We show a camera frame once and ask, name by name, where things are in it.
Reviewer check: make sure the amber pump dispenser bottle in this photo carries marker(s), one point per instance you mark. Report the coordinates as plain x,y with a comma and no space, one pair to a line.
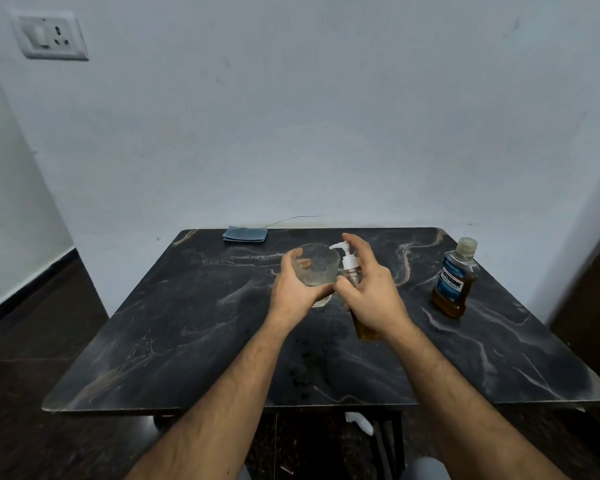
350,262

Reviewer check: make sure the person's right thumb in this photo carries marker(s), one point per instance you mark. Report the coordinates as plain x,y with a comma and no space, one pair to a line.
345,290

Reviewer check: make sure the person's left thumb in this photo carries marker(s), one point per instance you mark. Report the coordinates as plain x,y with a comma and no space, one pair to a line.
291,264

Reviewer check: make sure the person's left forearm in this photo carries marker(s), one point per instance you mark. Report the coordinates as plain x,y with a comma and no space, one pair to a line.
220,409

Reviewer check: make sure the person's right forearm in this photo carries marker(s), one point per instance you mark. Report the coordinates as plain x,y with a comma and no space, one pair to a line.
460,409

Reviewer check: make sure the amber mouthwash bottle blue label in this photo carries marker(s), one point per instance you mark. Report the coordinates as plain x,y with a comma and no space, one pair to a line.
452,287

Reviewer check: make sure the clear glass cup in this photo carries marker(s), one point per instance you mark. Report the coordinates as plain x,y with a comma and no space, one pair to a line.
322,267

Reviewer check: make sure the person's left hand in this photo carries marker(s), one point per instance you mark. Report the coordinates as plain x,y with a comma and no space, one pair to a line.
286,299

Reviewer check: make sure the white wall switch socket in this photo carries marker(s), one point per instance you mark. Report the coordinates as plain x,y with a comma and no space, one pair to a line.
50,35

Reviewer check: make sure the folded blue cloth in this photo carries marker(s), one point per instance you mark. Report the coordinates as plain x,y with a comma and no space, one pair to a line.
245,234

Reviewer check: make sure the person's right hand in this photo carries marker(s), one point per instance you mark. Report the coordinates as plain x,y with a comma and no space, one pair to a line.
380,304

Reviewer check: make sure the white plastic piece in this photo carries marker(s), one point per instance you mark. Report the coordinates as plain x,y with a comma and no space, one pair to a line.
358,423

